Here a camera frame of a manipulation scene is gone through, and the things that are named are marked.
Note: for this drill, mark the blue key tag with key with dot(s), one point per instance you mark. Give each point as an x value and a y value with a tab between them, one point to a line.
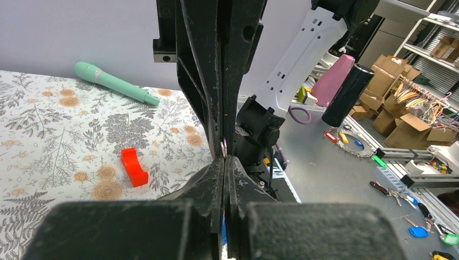
223	233

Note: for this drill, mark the grey metal key holder plate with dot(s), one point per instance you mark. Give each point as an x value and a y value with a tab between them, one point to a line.
223	145

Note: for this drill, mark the mint green handle tool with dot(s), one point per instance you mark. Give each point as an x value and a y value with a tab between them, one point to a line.
94	74

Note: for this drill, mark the round keyring with tags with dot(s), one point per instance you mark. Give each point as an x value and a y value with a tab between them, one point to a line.
352	142

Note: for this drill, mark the floral table mat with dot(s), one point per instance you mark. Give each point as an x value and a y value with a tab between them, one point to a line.
61	140

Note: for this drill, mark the pink foam block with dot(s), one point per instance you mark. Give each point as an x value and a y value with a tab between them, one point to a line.
328	85

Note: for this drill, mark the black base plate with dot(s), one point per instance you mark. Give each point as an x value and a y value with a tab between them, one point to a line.
282	185

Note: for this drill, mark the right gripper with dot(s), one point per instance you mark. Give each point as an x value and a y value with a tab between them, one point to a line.
188	29

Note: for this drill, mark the cardboard boxes stack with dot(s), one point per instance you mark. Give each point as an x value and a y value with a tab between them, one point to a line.
406	115

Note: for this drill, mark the black cylinder bottle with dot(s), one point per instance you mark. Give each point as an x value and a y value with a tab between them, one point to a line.
348	94

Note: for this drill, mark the loose key tags on bench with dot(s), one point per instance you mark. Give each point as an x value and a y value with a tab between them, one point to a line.
417	236

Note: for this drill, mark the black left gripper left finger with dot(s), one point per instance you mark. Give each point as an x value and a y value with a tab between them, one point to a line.
185	224

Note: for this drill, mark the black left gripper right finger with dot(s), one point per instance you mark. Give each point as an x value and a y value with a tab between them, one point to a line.
258	227

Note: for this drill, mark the red key tag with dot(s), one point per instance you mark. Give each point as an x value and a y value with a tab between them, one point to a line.
137	176

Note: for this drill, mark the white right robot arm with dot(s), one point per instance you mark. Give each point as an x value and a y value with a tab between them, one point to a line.
257	123

